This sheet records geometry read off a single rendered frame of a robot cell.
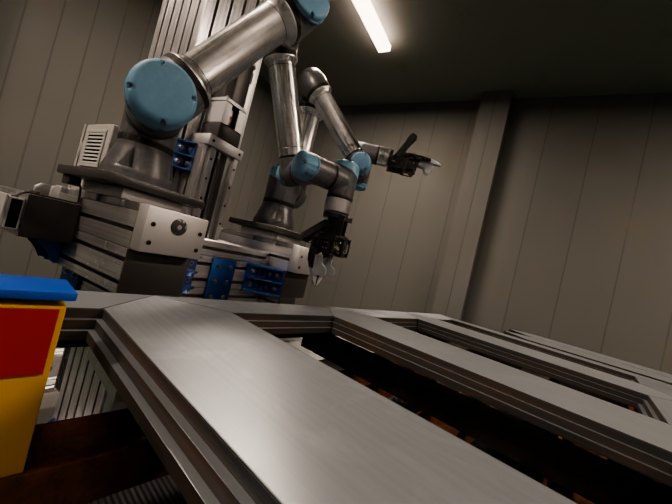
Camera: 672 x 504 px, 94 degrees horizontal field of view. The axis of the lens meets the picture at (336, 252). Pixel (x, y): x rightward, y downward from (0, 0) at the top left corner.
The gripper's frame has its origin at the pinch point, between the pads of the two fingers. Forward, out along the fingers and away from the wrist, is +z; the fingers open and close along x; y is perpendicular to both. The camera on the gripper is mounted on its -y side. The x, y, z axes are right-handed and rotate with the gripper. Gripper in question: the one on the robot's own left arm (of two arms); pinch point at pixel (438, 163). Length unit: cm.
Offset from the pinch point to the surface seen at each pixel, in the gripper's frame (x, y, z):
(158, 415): 112, 48, -35
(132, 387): 109, 49, -40
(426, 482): 114, 46, -16
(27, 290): 109, 43, -50
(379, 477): 115, 46, -19
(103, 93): -144, -30, -280
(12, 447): 110, 57, -49
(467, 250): -212, 33, 91
